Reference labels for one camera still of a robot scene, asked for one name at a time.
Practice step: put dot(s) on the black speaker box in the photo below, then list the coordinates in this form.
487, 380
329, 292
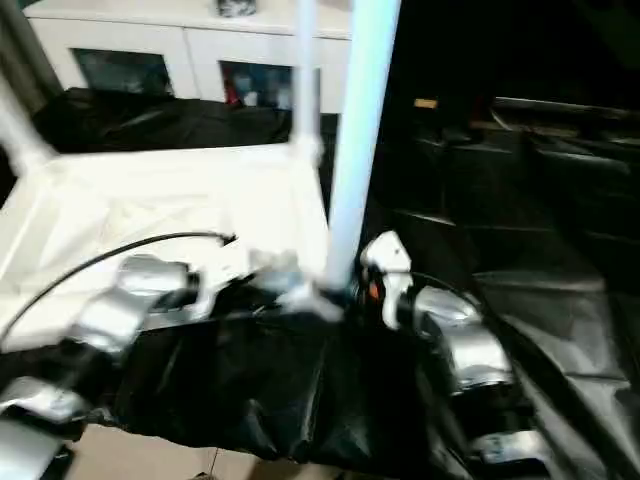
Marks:
435, 50

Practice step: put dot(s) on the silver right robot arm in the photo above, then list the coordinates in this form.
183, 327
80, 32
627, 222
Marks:
475, 350

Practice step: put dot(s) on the white upturned plastic table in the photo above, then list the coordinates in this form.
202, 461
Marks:
150, 200

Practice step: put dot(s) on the grey curtain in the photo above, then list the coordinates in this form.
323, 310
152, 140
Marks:
25, 50

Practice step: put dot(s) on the black glossy mat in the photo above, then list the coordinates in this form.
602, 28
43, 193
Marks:
250, 390

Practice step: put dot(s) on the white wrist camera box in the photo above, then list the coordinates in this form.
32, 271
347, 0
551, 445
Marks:
220, 270
390, 255

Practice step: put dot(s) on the white plastic table leg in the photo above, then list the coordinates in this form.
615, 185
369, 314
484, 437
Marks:
360, 125
307, 75
22, 135

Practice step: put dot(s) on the black glossy tv stand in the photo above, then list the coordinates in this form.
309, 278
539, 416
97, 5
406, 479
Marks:
565, 112

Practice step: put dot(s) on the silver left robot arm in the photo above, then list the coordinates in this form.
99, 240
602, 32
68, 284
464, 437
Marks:
110, 315

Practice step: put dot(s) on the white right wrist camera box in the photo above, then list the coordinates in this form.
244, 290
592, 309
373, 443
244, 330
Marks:
390, 255

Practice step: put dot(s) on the white glass-door cabinet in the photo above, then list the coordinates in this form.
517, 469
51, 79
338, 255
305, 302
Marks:
190, 40

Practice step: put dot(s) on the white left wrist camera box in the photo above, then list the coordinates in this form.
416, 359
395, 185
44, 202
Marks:
220, 270

